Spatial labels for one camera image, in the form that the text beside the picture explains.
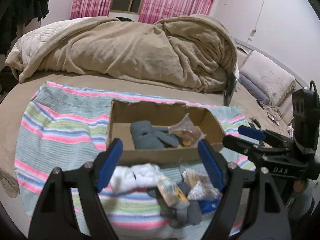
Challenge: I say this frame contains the black small device on bed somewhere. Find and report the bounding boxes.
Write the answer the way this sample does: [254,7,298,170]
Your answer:
[251,118,261,129]

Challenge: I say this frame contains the brown cardboard box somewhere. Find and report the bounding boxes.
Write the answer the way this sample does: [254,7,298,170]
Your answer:
[107,100,226,166]

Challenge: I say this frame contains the striped pastel towel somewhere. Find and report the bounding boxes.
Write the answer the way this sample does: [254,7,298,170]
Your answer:
[14,81,258,240]

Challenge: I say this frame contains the metal bed headboard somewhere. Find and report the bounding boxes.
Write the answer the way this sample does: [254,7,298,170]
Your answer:
[234,38,309,88]

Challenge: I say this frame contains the cotton swab bag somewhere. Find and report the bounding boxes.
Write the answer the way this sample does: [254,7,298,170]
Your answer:
[182,167,221,201]

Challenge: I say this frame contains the tan bed sheet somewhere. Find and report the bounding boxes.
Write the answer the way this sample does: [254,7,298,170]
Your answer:
[0,69,293,198]

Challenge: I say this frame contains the black hanging clothes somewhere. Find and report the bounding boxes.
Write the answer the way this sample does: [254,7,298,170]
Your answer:
[1,0,49,55]

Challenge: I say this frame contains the blue plastic packet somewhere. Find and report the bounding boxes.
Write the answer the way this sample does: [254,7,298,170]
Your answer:
[198,199,220,215]

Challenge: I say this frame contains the cartoon tissue pack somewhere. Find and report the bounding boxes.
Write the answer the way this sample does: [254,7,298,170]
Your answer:
[157,175,190,209]

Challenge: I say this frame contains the grey socks in box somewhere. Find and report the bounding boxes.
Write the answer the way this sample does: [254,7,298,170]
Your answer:
[130,120,180,150]

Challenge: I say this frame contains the clear snack bag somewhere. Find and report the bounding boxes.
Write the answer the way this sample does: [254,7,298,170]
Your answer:
[168,113,206,147]

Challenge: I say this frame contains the beige plush blanket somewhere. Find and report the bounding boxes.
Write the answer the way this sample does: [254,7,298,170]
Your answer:
[5,14,238,93]

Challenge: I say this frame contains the cable on bed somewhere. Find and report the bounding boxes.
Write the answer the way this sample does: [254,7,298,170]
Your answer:
[256,100,284,126]

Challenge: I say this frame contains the grey pillow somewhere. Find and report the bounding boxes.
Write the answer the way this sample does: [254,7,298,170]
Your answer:
[239,74,270,105]

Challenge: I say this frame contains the beige embroidered pillow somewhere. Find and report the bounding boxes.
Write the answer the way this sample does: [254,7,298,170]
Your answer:
[240,50,296,106]

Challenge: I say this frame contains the white socks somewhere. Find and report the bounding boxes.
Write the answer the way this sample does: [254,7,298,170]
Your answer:
[110,164,163,194]

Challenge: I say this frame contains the dark grey sock pair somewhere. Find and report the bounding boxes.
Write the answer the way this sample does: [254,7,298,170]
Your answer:
[146,181,203,229]

